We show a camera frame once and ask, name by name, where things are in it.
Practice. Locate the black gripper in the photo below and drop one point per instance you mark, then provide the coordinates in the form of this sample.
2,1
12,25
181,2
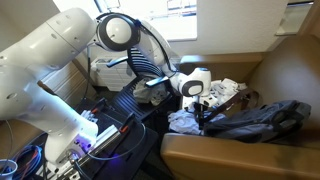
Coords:
201,106

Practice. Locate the brown leather belt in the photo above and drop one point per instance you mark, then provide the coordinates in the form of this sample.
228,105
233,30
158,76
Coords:
233,101

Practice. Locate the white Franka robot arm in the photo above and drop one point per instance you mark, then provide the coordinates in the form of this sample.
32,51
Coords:
40,50

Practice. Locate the black slatted office chair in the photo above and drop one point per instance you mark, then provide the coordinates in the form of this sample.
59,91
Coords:
140,65

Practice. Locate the light blue shirt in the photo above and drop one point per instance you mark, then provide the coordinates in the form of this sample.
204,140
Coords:
183,121

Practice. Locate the white garment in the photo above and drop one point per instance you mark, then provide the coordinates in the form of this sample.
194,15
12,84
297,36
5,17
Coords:
230,85

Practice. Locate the tan leather armchair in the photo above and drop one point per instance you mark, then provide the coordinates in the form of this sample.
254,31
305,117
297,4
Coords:
233,160

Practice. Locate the crumpled gray cloth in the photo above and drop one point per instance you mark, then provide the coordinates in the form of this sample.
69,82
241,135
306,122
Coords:
146,95

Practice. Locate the black robot table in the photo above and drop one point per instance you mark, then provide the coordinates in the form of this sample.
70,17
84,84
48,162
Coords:
133,150

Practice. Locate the black clamp red tip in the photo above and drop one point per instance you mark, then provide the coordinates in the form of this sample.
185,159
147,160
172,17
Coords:
126,124
97,106

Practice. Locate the wooden drawer cabinet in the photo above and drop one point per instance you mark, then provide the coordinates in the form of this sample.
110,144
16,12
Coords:
66,83

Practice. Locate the white cup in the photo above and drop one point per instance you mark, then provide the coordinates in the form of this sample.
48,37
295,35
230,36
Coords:
7,168

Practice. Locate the aluminium robot base mount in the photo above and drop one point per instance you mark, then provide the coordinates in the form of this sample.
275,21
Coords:
106,136

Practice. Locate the white wall radiator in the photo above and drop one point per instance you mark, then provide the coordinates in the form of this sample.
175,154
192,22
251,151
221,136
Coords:
110,75

